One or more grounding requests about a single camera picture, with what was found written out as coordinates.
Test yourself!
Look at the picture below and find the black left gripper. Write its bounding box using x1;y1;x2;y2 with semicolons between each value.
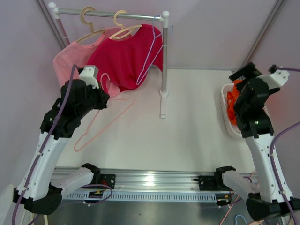
76;81;109;118

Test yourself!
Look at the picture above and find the pink wire hanger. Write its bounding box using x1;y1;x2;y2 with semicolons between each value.
74;73;135;151

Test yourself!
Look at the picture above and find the orange t shirt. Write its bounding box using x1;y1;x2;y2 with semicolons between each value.
226;80;242;126

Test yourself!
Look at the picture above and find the light blue wire hanger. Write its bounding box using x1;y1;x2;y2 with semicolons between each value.
136;14;164;86

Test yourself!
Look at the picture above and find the pink t shirt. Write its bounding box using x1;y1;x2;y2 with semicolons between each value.
53;27;120;98

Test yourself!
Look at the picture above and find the magenta t shirt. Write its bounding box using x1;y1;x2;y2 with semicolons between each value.
101;24;163;92

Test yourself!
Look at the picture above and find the beige hanger of magenta shirt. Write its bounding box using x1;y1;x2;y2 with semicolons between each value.
109;10;142;40

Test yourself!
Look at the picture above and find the beige hanger of pink shirt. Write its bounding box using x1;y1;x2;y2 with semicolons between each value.
76;6;105;44

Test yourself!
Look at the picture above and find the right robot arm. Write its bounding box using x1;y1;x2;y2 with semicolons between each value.
196;62;300;224

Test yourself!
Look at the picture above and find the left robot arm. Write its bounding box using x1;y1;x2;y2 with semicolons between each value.
13;79;110;215

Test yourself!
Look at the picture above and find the pink hanger on floor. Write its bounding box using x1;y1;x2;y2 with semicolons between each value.
219;171;256;225

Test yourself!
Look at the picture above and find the blue hanger on floor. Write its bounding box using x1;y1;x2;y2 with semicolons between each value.
234;214;248;225

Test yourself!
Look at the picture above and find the white perforated laundry basket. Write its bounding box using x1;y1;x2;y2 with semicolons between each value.
220;83;270;139

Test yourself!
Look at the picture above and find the metal clothes rack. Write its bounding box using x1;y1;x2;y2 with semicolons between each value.
48;2;170;119

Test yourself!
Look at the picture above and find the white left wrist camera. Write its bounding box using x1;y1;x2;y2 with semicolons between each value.
79;65;99;89

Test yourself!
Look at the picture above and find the aluminium mounting rail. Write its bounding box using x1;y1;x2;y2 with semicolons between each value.
51;167;258;192

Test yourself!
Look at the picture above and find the white slotted cable duct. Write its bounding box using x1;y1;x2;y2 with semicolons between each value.
65;190;230;203

